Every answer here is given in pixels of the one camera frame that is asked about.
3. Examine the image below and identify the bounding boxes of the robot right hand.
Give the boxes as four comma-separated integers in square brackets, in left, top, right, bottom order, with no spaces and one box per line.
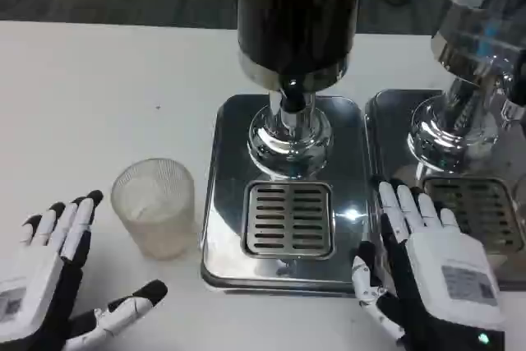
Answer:
[353,179,506,351]

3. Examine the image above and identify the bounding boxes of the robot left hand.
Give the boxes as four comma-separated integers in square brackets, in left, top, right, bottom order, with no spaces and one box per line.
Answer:
[0,189,168,351]

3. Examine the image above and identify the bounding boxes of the steel drip tray grid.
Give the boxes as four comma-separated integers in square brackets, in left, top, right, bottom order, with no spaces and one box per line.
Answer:
[240,181,335,260]
[422,177,525,255]

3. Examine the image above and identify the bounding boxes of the clear ribbed glass cup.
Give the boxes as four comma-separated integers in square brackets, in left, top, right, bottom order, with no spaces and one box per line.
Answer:
[110,157,196,261]

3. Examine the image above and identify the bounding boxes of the drink dispenser with clear tank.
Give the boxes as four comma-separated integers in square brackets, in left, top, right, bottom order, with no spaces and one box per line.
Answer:
[363,0,526,290]

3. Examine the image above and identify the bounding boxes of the drink dispenser with dark tank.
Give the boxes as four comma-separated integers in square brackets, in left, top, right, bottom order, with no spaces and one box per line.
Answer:
[200,0,373,297]

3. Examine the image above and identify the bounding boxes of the black dispenser tap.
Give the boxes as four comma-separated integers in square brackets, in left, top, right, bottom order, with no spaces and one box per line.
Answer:
[279,78,310,114]

